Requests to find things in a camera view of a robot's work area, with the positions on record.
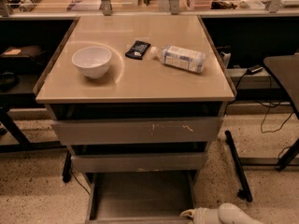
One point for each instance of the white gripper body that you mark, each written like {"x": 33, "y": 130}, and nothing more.
{"x": 202, "y": 216}

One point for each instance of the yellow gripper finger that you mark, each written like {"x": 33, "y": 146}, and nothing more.
{"x": 188, "y": 213}

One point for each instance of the grey drawer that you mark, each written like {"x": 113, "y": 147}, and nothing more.
{"x": 139, "y": 162}
{"x": 136, "y": 131}
{"x": 140, "y": 198}

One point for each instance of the grey drawer cabinet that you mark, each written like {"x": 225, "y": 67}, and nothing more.
{"x": 136, "y": 89}

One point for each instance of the black table leg right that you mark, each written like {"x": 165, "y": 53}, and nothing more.
{"x": 289, "y": 158}

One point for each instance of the black table leg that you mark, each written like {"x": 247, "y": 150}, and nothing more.
{"x": 25, "y": 145}
{"x": 289, "y": 158}

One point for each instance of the clear plastic water bottle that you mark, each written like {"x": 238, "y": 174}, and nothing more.
{"x": 180, "y": 58}

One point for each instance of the black power adapter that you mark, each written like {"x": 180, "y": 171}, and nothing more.
{"x": 254, "y": 69}

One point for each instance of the dark side table top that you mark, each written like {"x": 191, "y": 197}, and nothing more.
{"x": 285, "y": 71}

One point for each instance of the black snack packet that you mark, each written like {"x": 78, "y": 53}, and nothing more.
{"x": 137, "y": 50}

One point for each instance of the white ceramic bowl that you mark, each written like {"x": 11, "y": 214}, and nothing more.
{"x": 92, "y": 62}

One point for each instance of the black table leg left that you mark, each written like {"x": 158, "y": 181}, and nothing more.
{"x": 25, "y": 145}

